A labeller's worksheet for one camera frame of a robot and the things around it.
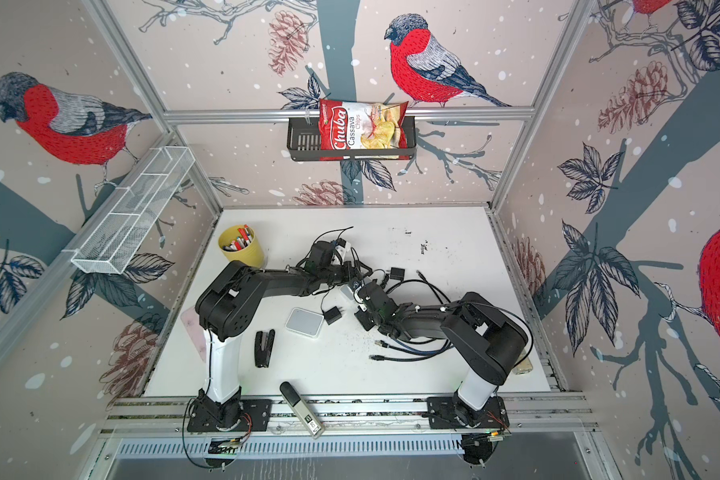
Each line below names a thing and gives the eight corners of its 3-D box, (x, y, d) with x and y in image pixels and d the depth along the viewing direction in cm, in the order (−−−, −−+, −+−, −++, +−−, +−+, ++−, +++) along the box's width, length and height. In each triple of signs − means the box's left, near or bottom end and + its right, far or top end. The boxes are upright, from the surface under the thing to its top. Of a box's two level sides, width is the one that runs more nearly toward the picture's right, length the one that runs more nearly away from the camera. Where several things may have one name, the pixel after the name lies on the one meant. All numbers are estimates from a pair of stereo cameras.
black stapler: (250, 367, 83) (247, 364, 81) (258, 332, 89) (256, 329, 88) (268, 367, 83) (266, 364, 81) (276, 332, 89) (274, 329, 88)
